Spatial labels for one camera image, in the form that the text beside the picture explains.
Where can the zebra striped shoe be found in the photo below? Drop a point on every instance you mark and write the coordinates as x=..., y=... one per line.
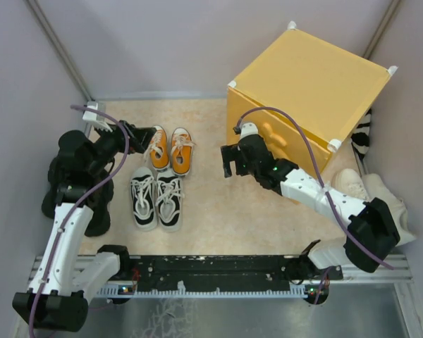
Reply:
x=360, y=140

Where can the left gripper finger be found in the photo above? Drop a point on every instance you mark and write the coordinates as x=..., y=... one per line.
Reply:
x=144, y=134
x=136, y=147

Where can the yellow shoe cabinet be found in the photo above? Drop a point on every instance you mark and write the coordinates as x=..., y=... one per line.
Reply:
x=323, y=90

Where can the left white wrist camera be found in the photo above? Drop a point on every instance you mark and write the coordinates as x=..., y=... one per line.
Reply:
x=96, y=121

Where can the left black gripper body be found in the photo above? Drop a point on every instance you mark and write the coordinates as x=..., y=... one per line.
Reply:
x=112, y=141

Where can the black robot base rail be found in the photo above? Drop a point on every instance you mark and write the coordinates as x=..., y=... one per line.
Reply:
x=218, y=277

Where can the black white sneaker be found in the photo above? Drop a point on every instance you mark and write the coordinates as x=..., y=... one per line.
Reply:
x=142, y=191
x=169, y=201

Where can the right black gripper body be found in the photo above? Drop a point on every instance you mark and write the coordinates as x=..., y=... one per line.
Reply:
x=244, y=167

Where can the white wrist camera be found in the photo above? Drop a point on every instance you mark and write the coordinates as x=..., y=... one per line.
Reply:
x=248, y=133
x=96, y=121

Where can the orange canvas sneaker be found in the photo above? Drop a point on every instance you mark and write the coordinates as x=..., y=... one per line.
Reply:
x=157, y=151
x=181, y=151

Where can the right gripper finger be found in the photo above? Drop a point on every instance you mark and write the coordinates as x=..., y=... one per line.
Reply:
x=230, y=152
x=227, y=160

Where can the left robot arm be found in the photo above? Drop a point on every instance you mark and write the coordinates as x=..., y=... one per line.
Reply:
x=77, y=201

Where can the black chunky shoe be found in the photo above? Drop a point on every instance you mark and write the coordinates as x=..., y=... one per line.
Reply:
x=49, y=200
x=99, y=203

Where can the yellow cabinet door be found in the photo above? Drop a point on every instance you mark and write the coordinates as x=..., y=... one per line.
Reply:
x=281, y=138

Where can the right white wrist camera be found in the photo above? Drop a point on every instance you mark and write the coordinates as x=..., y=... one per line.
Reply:
x=248, y=133

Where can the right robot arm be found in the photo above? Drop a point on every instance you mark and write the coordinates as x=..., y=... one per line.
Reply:
x=370, y=233

